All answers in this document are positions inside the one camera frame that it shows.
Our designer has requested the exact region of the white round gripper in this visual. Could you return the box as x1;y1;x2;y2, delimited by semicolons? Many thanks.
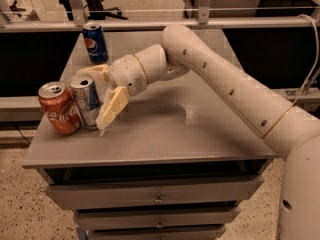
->
76;55;148;130

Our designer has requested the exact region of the silver blue redbull can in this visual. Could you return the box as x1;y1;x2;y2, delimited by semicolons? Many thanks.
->
69;74;101;129

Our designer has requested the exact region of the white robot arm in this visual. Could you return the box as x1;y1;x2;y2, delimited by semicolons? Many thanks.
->
78;25;320;240

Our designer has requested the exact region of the blue pepsi can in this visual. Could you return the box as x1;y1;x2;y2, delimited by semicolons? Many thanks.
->
83;22;108;64

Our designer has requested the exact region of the red coke can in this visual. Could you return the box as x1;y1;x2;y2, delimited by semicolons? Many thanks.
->
38;81;81;135

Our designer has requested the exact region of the grey metal railing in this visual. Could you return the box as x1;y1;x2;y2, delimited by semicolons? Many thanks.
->
1;0;319;32

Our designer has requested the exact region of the grey drawer cabinet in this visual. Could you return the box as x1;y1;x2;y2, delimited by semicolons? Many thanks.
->
21;28;278;240

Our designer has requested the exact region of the middle grey drawer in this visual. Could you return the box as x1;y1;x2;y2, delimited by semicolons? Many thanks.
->
75;206;240;230

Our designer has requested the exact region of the grey drawer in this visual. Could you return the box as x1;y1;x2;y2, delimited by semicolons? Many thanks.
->
75;206;240;230
46;176;263;210
92;225;225;240

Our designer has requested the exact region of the top grey drawer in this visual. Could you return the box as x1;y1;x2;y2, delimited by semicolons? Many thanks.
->
46;176;263;210

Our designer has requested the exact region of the bottom grey drawer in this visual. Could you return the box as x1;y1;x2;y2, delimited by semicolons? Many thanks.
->
92;225;225;240

